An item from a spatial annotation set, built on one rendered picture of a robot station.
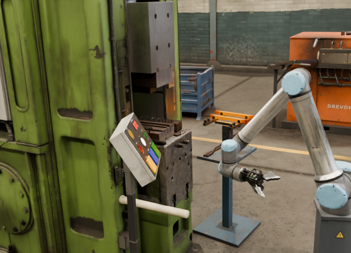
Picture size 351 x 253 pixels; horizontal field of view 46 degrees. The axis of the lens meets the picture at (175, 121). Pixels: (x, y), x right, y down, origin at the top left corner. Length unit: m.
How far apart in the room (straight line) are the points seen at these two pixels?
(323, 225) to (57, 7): 1.94
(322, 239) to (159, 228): 1.01
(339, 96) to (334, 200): 3.59
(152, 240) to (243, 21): 7.88
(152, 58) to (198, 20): 8.22
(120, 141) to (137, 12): 0.83
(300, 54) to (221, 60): 4.90
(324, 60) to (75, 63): 3.75
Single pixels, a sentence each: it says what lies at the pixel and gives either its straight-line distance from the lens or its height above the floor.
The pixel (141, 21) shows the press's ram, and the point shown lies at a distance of 2.40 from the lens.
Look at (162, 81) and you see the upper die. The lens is 2.52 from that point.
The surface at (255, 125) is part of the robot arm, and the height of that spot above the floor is 1.05.
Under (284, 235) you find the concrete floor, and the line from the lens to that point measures 3.40.
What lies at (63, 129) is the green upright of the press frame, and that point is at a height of 1.05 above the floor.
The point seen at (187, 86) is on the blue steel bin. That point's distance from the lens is 6.27.
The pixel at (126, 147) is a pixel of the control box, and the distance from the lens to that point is 1.92.
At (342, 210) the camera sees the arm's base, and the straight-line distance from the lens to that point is 2.48.
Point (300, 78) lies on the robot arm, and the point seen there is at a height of 1.38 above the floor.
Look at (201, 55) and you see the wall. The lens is 10.63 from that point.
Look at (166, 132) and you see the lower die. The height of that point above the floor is 0.96.
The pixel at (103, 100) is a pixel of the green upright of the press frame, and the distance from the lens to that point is 2.30.
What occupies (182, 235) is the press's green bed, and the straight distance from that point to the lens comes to 3.04.
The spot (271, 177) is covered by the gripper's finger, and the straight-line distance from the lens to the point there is 2.36.
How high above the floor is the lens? 1.77
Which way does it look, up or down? 16 degrees down
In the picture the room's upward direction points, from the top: 2 degrees counter-clockwise
